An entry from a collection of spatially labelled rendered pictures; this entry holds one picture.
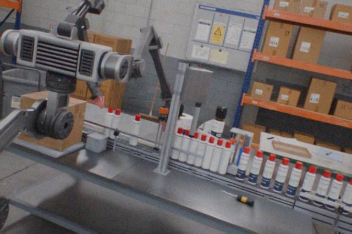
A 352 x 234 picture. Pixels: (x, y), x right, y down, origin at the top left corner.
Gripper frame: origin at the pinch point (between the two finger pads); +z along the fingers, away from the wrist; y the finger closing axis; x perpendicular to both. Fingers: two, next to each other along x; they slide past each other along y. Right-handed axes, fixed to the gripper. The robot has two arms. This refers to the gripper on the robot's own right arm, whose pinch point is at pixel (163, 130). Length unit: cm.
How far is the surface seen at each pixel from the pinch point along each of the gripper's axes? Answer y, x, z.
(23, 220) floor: 97, 5, 103
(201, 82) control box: -21.8, 16.9, -39.3
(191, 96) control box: -19.1, 20.8, -30.2
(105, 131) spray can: 37.4, 8.2, 9.8
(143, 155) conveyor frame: 6.0, 11.3, 16.7
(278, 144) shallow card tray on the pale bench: -72, -138, 20
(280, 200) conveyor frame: -82, 13, 15
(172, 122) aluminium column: -12.1, 23.0, -13.4
